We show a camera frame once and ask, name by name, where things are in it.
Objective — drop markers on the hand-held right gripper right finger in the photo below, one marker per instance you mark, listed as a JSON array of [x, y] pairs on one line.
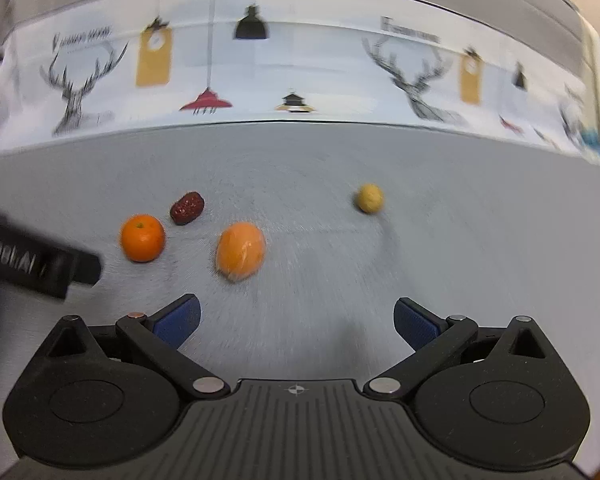
[[417, 327]]

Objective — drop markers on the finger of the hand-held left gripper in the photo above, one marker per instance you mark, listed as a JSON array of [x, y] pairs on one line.
[[86, 267]]

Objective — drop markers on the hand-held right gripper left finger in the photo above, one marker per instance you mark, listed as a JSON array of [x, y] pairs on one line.
[[177, 325]]

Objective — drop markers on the small orange tangerine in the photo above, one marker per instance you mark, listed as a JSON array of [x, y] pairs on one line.
[[142, 237]]

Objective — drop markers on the oval orange loquat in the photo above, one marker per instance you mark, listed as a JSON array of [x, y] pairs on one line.
[[240, 250]]

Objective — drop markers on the dried red date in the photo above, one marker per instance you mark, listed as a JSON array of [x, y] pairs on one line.
[[186, 207]]

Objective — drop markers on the printed deer bed sheet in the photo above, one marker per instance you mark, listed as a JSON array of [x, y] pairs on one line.
[[300, 160]]

